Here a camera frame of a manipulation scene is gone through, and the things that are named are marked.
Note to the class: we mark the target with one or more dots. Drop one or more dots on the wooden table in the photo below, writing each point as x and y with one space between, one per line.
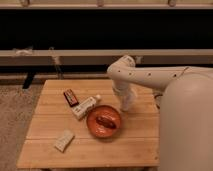
136 144

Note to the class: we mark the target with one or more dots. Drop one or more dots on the grey metal rail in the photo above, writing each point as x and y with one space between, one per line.
98 57

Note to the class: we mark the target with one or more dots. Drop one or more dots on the brown snack bar in bowl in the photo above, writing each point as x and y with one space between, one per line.
105 122

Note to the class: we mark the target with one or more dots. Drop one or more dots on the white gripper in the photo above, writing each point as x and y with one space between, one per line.
126 97

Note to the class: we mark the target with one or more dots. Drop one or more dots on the dark red candy bar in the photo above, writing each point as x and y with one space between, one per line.
71 98

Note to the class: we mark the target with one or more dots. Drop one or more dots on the white wrapped snack packet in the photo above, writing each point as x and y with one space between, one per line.
63 140

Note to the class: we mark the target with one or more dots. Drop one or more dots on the orange ceramic bowl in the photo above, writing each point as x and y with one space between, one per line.
100 131

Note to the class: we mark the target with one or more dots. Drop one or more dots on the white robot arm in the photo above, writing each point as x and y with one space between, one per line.
186 110

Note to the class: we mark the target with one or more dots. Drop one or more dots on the white plastic bottle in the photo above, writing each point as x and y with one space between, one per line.
80 110

